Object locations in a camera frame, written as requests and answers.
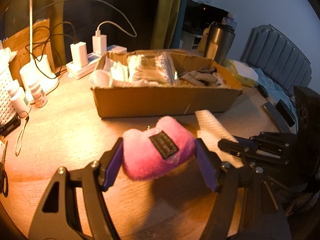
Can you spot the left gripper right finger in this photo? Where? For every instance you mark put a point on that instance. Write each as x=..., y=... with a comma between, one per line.
x=259, y=218

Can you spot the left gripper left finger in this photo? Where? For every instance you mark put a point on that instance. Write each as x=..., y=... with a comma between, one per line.
x=73, y=206

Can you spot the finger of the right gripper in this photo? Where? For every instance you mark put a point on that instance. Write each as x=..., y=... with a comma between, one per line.
x=274, y=139
x=248, y=149

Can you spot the white textured cloth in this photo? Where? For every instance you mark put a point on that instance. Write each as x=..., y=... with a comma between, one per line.
x=211, y=132

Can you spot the pink plush heart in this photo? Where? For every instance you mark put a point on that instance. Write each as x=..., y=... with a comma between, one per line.
x=156, y=151

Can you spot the black smartphone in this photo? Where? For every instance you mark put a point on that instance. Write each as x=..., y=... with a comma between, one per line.
x=286, y=113

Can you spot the blue bed blanket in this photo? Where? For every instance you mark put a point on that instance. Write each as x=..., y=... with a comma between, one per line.
x=274, y=90

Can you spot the black car key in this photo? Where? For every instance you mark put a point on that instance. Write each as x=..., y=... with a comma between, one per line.
x=261, y=89

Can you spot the yellow tissue pack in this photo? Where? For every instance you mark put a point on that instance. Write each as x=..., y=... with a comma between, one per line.
x=242, y=72

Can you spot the grey knitted sock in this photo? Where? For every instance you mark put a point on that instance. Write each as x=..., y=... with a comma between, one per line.
x=199, y=78

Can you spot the grey padded headboard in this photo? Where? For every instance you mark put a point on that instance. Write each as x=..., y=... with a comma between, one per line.
x=278, y=57

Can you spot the bag of cotton swabs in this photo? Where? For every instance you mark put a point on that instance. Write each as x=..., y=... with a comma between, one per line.
x=149, y=67

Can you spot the steel tumbler black lid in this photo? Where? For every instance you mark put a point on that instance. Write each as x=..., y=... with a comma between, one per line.
x=219, y=41

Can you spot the white woven basket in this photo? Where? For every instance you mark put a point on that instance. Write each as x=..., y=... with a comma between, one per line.
x=6, y=106

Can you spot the brown cardboard box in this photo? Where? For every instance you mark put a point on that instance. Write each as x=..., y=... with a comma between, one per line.
x=141, y=101

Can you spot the white pill bottle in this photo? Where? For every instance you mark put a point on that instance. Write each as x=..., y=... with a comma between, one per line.
x=38, y=94

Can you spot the clear plastic water bottle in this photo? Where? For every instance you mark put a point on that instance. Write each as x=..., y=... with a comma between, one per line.
x=229, y=21

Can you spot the black monitor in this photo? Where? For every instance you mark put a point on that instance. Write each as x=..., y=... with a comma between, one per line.
x=199, y=16

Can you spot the white power strip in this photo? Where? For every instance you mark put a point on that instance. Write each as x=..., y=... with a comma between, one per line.
x=93, y=58

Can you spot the teal curtain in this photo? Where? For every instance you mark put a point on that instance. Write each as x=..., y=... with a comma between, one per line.
x=175, y=42

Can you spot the yellow curtain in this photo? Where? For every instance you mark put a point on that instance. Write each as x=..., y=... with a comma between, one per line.
x=165, y=23

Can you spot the white charger with cable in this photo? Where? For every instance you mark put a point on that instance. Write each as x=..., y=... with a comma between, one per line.
x=99, y=41

